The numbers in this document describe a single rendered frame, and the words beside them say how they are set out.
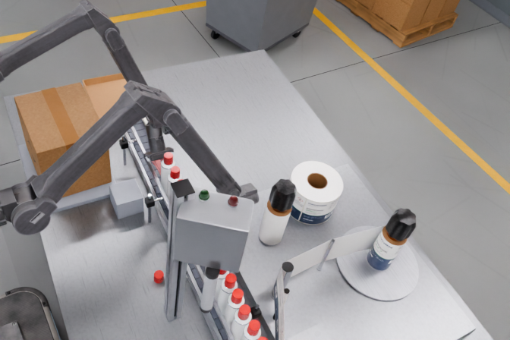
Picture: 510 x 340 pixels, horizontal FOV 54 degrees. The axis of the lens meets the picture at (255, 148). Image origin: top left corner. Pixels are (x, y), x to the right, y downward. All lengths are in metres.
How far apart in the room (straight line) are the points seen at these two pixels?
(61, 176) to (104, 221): 0.76
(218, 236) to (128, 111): 0.35
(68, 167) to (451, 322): 1.37
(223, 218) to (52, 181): 0.39
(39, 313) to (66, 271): 0.63
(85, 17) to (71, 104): 0.47
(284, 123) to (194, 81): 0.50
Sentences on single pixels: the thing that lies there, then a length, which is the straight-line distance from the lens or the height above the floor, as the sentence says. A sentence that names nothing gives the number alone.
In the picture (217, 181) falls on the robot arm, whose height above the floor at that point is 1.33.
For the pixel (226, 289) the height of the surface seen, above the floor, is 1.05.
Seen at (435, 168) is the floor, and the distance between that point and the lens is 3.73.
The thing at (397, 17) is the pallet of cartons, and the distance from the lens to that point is 4.70.
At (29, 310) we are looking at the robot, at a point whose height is 0.24.
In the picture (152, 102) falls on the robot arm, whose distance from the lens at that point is 1.15.
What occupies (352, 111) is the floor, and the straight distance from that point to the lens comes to 3.86.
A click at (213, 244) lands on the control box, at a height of 1.40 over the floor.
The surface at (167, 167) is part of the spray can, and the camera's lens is 1.81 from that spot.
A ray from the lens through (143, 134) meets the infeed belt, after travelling 2.15.
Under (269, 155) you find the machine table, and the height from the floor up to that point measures 0.83.
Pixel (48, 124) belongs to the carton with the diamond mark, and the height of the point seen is 1.12.
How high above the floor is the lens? 2.42
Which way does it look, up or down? 46 degrees down
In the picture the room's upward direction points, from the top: 13 degrees clockwise
